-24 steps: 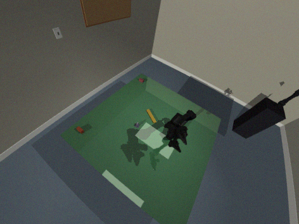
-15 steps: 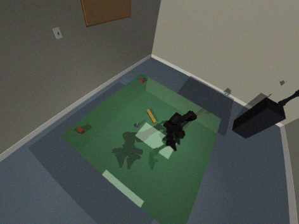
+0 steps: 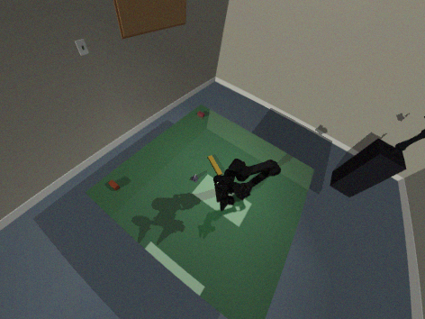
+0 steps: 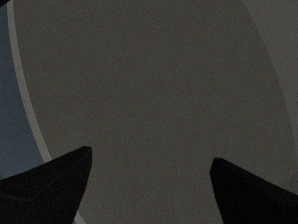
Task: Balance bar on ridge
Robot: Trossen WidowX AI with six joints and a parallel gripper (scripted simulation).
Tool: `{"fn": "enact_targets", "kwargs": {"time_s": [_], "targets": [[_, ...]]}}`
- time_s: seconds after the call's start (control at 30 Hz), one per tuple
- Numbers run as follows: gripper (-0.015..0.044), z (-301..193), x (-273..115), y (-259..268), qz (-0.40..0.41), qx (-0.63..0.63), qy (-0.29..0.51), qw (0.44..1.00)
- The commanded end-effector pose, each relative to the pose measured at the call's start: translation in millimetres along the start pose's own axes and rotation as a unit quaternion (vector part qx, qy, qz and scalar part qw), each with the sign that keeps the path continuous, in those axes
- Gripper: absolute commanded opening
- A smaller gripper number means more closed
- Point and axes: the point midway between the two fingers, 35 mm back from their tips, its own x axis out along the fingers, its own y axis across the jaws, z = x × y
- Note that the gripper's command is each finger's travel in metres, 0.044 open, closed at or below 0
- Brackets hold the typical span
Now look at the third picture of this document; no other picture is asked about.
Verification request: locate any yellow bar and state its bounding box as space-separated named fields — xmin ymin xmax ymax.
xmin=208 ymin=155 xmax=222 ymax=175

